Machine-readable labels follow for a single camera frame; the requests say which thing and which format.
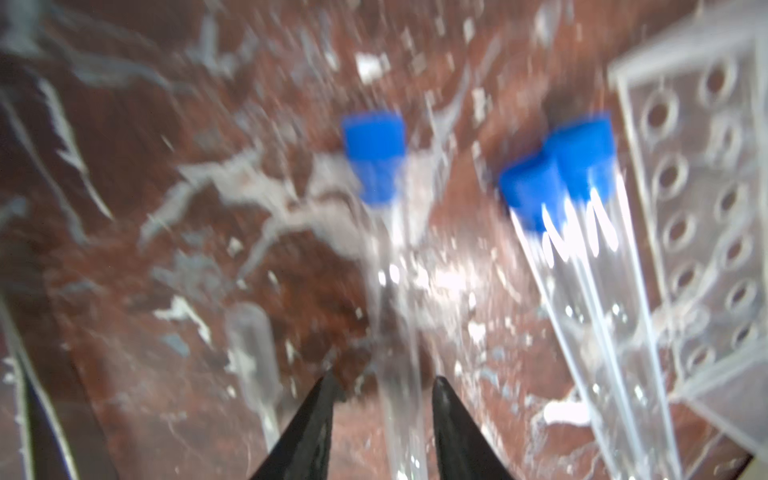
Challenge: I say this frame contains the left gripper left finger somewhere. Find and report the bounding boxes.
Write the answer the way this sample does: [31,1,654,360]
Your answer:
[251,372,342,480]

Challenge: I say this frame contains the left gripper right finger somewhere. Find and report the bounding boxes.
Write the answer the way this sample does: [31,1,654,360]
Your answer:
[432,376,514,480]

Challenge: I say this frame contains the clear acrylic test tube rack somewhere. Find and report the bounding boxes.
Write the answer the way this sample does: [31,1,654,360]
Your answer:
[608,1,767,459]

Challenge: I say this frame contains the test tube blue cap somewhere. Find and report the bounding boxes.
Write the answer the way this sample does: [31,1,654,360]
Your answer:
[341,111,430,480]
[499,152,661,480]
[544,114,682,479]

